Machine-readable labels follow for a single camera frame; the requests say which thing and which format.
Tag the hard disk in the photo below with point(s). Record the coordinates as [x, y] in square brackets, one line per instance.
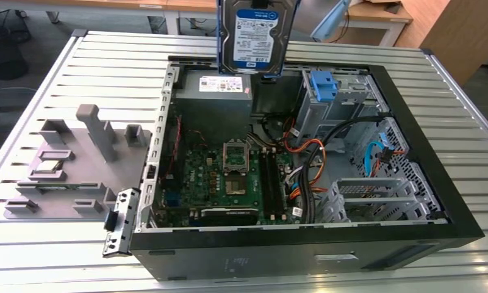
[257, 45]

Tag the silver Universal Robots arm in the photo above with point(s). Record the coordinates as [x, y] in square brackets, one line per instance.
[330, 21]

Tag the metal disk bay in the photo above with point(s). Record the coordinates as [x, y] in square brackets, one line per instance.
[390, 200]

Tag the grey power supply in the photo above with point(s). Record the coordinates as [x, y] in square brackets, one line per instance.
[215, 113]

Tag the black RAM slot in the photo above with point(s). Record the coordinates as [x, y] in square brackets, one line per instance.
[267, 183]
[278, 183]

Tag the CPU socket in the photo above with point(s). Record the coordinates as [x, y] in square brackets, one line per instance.
[237, 187]

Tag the green motherboard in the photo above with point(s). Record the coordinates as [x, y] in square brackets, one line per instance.
[199, 171]

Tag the black graphics card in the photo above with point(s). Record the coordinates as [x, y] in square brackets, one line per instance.
[227, 216]

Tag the blue expansion slot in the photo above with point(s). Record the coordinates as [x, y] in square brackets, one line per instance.
[173, 198]

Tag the blue drive latch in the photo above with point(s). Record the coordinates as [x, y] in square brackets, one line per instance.
[323, 88]

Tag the metal drive cage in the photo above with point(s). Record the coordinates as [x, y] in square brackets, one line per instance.
[350, 103]

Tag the black PC case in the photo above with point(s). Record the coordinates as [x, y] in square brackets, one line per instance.
[269, 253]

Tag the metal slot retention latch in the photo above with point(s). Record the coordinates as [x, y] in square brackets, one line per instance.
[124, 213]

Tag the grey parts rack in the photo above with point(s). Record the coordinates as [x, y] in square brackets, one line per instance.
[86, 171]

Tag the silver CPU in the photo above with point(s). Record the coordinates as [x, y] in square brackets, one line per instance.
[48, 165]

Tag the green RAM stick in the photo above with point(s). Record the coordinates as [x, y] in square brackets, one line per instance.
[52, 186]

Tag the long wooden desk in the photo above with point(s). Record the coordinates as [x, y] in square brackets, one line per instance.
[126, 4]

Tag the black bin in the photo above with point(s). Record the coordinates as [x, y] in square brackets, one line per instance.
[4, 55]

